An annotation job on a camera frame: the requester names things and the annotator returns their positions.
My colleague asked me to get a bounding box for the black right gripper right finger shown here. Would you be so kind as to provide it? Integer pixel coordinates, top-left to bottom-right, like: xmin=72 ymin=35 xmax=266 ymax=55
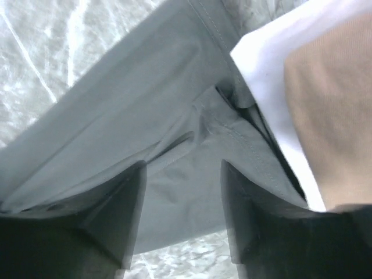
xmin=221 ymin=161 xmax=371 ymax=278

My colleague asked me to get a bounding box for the folded tan t shirt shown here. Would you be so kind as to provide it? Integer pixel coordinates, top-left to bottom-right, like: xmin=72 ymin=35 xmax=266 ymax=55
xmin=284 ymin=13 xmax=371 ymax=210

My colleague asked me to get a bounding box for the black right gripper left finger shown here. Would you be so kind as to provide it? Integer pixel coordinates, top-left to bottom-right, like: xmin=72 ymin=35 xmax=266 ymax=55
xmin=1 ymin=161 xmax=147 ymax=278

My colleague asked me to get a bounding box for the grey t shirt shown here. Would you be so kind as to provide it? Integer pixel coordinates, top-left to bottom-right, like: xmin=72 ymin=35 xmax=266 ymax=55
xmin=1 ymin=1 xmax=305 ymax=253

